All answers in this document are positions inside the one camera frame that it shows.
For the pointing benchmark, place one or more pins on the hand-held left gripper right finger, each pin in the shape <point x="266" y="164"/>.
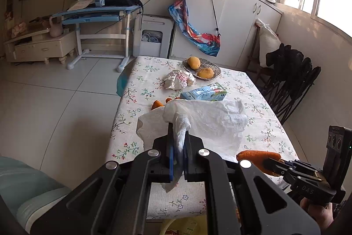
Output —
<point x="187" y="153"/>

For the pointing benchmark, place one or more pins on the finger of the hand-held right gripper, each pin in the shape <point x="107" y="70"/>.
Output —
<point x="288" y="164"/>
<point x="280" y="173"/>

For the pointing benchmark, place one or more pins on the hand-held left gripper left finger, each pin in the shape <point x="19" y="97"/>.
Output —
<point x="171" y="153"/>

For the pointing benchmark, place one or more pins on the orange carrot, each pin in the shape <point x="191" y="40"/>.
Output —
<point x="255" y="155"/>

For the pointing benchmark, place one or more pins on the white plastic bag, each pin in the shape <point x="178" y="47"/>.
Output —
<point x="214" y="119"/>

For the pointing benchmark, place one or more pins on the curled orange mango peel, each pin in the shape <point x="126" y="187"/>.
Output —
<point x="158" y="104"/>

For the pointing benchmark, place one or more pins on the light blue milk carton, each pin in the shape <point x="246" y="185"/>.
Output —
<point x="200" y="93"/>

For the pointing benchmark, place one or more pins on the person's right hand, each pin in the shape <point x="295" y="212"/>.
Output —
<point x="316" y="213"/>

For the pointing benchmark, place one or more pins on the yellow bin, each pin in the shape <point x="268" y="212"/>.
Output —
<point x="181" y="226"/>

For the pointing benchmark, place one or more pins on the crumpled white paper wrapper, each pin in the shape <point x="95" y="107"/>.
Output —
<point x="176" y="79"/>

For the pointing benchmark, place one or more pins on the long yellow mango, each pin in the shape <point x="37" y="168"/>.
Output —
<point x="205" y="73"/>

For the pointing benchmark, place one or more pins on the teal plastic bag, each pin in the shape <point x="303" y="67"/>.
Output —
<point x="122" y="83"/>

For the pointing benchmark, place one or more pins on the black folding chair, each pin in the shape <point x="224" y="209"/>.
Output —
<point x="291" y="78"/>

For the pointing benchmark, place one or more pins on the floral tablecloth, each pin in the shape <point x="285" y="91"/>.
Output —
<point x="247" y="86"/>

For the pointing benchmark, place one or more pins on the round yellow mango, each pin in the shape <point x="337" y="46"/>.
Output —
<point x="194" y="62"/>

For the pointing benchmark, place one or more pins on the grey glass fruit plate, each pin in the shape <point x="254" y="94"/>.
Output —
<point x="212" y="64"/>

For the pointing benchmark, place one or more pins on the brown wooden chair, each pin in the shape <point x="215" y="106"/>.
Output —
<point x="253" y="58"/>

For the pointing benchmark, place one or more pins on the white pillow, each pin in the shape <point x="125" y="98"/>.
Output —
<point x="268" y="42"/>

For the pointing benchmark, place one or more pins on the white cabinet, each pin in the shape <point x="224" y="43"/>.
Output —
<point x="236" y="17"/>

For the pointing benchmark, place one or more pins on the teal sofa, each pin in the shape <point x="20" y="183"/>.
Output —
<point x="24" y="188"/>

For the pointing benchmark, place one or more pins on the blue and white study desk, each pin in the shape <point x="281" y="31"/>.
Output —
<point x="90" y="14"/>

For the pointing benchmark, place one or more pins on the light blue box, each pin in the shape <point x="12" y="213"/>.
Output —
<point x="99" y="1"/>

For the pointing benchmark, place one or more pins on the cream television cabinet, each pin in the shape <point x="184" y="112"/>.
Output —
<point x="38" y="49"/>

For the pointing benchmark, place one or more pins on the pink kettlebell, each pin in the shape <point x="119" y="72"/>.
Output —
<point x="55" y="30"/>

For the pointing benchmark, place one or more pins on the white papers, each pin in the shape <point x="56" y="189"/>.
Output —
<point x="79" y="3"/>

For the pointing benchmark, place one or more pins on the pink cloth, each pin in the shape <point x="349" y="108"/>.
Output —
<point x="19" y="28"/>

